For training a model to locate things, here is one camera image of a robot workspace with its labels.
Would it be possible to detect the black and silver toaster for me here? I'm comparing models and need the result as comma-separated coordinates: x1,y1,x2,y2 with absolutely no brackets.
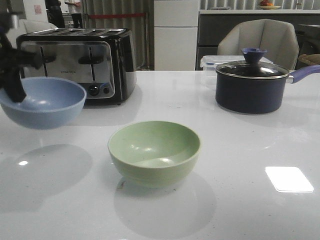
16,28,137,106

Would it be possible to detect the green bowl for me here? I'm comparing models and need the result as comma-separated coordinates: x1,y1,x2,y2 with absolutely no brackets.
107,120,201,188

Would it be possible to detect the person in background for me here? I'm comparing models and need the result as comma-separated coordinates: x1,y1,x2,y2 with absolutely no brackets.
44,0,83,29

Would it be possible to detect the grey kitchen counter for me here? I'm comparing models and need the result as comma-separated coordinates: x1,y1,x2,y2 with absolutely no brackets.
195,9,320,70

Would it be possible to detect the fruit plate on counter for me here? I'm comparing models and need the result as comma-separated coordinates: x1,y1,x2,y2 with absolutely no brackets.
258,0,281,10

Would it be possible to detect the white chair left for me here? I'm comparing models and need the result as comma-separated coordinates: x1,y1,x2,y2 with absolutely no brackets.
18,19,58,34

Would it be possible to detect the red barrier belt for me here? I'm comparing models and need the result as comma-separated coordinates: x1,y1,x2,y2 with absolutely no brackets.
88,13,146,19

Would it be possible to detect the dark blue saucepan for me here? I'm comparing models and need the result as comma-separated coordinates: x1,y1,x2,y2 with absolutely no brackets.
215,65,320,114

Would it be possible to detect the glass lid with purple knob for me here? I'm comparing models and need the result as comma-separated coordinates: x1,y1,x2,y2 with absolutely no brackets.
215,47,289,79

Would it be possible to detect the beige chair right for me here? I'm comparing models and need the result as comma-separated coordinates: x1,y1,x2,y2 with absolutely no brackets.
217,19,300,70

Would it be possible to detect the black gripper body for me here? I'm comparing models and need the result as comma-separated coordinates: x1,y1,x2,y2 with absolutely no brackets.
0,9,43,73

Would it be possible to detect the clear plastic food container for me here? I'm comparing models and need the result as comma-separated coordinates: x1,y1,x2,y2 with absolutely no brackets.
200,55,273,72

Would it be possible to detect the blue bowl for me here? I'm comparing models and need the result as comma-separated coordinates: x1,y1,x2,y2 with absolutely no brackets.
0,76,87,130

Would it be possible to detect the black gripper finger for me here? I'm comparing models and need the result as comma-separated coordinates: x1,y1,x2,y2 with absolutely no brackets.
0,66,27,103

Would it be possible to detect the white refrigerator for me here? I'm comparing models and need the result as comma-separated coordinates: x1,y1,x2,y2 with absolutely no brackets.
154,0,200,71

